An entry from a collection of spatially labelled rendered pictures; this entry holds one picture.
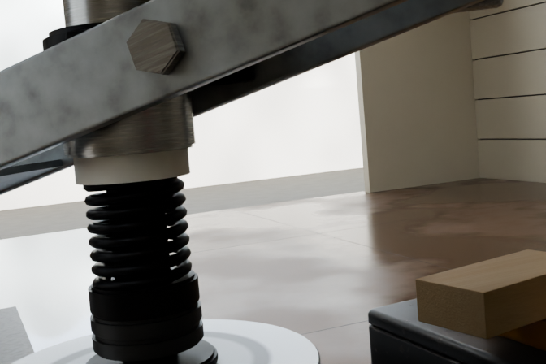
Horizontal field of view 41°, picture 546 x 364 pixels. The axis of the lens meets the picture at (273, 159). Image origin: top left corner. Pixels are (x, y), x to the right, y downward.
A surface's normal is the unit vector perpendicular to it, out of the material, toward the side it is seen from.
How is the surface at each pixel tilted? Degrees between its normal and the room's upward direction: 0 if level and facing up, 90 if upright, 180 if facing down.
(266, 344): 0
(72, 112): 90
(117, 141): 90
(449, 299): 90
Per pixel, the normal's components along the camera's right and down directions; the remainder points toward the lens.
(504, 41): -0.92, 0.10
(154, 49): -0.30, 0.08
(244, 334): -0.08, -0.99
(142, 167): 0.37, 0.03
